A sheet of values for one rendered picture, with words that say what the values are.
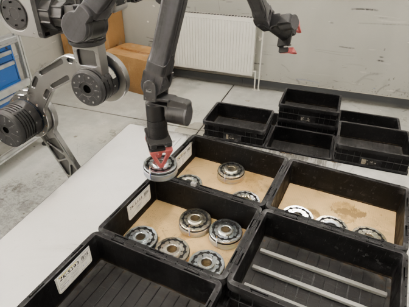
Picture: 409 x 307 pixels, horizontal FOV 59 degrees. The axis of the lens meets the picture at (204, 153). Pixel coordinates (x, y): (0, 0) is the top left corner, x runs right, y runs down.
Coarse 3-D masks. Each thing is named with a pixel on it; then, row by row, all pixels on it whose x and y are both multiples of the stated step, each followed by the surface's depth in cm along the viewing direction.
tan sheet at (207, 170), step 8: (192, 160) 150; (200, 160) 150; (208, 160) 150; (192, 168) 145; (200, 168) 145; (208, 168) 145; (216, 168) 145; (200, 176) 141; (208, 176) 141; (216, 176) 141; (248, 176) 141; (256, 176) 141; (264, 176) 141; (208, 184) 137; (216, 184) 137; (224, 184) 137; (232, 184) 137; (240, 184) 137; (248, 184) 137; (256, 184) 137; (264, 184) 137; (232, 192) 132; (256, 192) 132; (264, 192) 132
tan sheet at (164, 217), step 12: (156, 204) 127; (168, 204) 127; (144, 216) 122; (156, 216) 122; (168, 216) 122; (156, 228) 117; (168, 228) 117; (192, 240) 113; (204, 240) 113; (192, 252) 109; (228, 252) 109
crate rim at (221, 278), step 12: (168, 180) 122; (204, 192) 117; (216, 192) 117; (240, 204) 113; (252, 204) 112; (108, 216) 108; (252, 228) 104; (132, 240) 100; (240, 240) 100; (156, 252) 96; (192, 264) 93; (228, 264) 93; (216, 276) 90
